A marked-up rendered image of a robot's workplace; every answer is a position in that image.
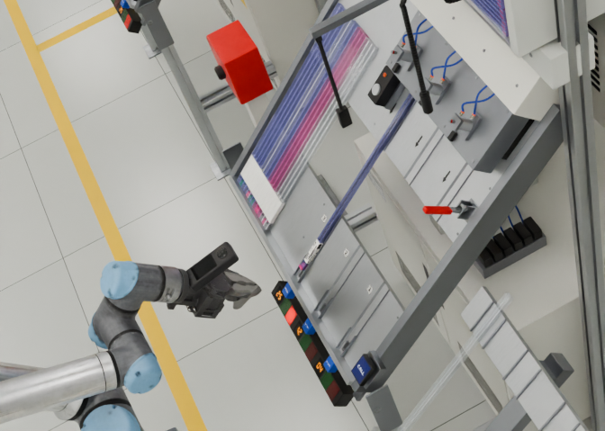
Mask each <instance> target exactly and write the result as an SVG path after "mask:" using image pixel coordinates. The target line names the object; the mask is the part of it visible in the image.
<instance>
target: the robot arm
mask: <svg viewBox="0 0 605 431"><path fill-rule="evenodd" d="M238 261H239V258H238V256H237V254H236V252H235V251H234V249H233V247H232V246H231V244H229V243H228V242H224V243H222V244H221V245H219V246H218V247H216V248H215V249H214V250H213V251H212V252H211V253H209V254H208V255H207V256H205V257H204V258H202V259H201V260H200V261H198V262H197V263H196V264H194V265H193V266H191V267H190V268H189V269H187V270H184V269H180V268H176V267H174V266H167V265H150V264H142V263H134V262H132V261H111V262H109V263H108V264H107V265H106V266H105V267H104V269H103V271H102V277H101V278H100V287H101V291H102V293H103V295H104V297H103V299H102V301H101V303H100V305H99V307H98V309H97V311H96V312H95V314H94V316H93V317H92V321H91V323H90V326H89V328H88V335H89V338H90V339H91V341H93V342H95V344H96V345H97V346H99V347H101V348H103V349H108V350H107V351H104V352H101V353H98V354H94V355H89V356H86V357H83V358H79V359H76V360H73V361H70V362H66V363H63V364H58V365H55V366H51V367H49V368H41V367H35V366H29V365H23V364H12V363H6V362H0V424H3V423H6V422H9V421H12V420H15V419H18V418H23V417H26V416H29V415H32V414H35V413H38V412H41V411H44V410H47V411H53V413H54V415H55V416H56V417H57V418H59V419H61V420H68V421H75V422H77V423H78V425H79V428H80V430H81V431H144V429H143V428H142V426H141V424H140V422H139V420H138V418H137V416H136V414H135V412H134V410H133V408H132V406H131V404H130V402H129V400H128V398H127V396H126V394H125V392H124V390H123V388H122V386H125V388H126V389H128V391H129V392H131V393H133V394H136V393H139V394H142V393H146V392H148V391H151V390H152V389H154V388H155V387H156V386H157V385H158V383H159V382H160V380H161V376H162V372H161V369H160V367H159V364H158V361H157V357H156V356H155V354H153V352H152V350H151V348H150V347H149V344H148V342H147V340H146V338H145V337H144V335H143V333H142V331H141V329H140V327H139V325H138V323H137V321H136V319H135V317H136V315H137V313H138V311H139V310H140V307H141V304H142V302H144V301H152V302H165V303H166V304H167V308H168V309H169V310H173V309H174V308H175V306H176V305H185V306H186V307H187V306H188V308H187V310H188V309H189V310H188V311H190V312H193V314H194V316H195V317H196V318H207V319H216V317H217V316H218V314H219V312H221V310H222V309H223V307H224V304H223V303H224V301H225V299H226V301H233V307H232V308H233V309H235V310H238V309H240V308H241V307H242V306H243V305H244V304H245V303H246V302H247V301H248V300H249V299H250V298H251V297H254V296H257V295H259V294H260V293H261V291H262V290H261V288H260V286H259V285H257V284H256V283H255V282H253V281H251V280H250V279H248V278H247V277H245V276H243V275H241V274H239V273H237V272H234V271H231V270H230V269H228V268H229V267H231V266H232V265H234V264H235V263H236V262H238ZM194 309H195V310H194ZM202 315H203V316H202Z"/></svg>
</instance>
